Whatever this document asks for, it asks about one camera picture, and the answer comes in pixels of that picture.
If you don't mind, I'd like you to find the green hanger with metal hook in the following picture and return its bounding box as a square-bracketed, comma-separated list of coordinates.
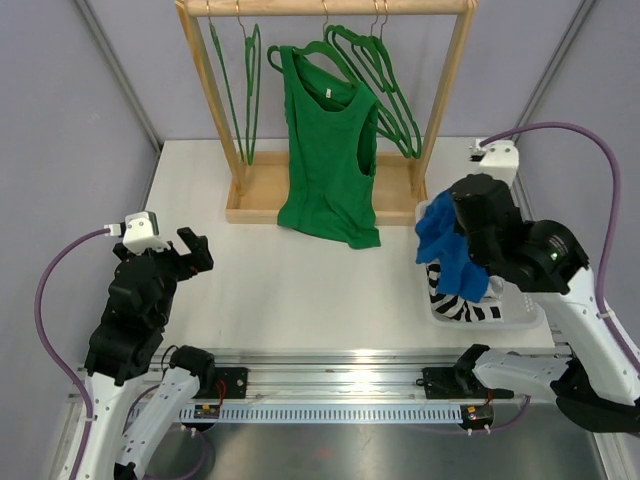
[206, 0, 247, 163]

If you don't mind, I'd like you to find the blue tank top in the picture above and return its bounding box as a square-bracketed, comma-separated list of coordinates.
[415, 190, 489, 303]

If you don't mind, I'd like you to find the zebra striped tank top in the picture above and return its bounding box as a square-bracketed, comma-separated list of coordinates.
[425, 261, 505, 324]

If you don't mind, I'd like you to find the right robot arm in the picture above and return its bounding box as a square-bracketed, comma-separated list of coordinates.
[449, 174, 639, 435]

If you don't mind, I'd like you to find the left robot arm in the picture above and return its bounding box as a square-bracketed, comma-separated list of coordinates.
[61, 227, 216, 479]

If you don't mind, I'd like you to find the green tank top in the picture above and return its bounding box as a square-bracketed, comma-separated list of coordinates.
[277, 46, 381, 250]

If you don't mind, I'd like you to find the empty green hanger front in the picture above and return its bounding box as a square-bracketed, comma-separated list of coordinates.
[323, 23, 422, 159]

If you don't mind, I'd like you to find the wooden clothes rack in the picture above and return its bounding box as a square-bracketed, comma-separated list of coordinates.
[176, 1, 478, 226]

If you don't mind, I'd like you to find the white plastic basket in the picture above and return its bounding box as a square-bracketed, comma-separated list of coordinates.
[414, 199, 544, 334]

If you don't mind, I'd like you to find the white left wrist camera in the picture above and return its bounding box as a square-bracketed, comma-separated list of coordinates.
[104, 211, 171, 255]

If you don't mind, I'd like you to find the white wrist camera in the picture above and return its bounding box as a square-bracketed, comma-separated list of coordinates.
[104, 211, 171, 255]
[470, 139, 519, 187]

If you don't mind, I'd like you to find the white slotted cable duct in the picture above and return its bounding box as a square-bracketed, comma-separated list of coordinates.
[177, 404, 462, 424]

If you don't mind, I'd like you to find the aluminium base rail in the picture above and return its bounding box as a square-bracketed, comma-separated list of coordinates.
[67, 347, 609, 404]

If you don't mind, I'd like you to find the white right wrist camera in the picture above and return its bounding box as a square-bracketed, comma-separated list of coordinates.
[470, 139, 519, 187]

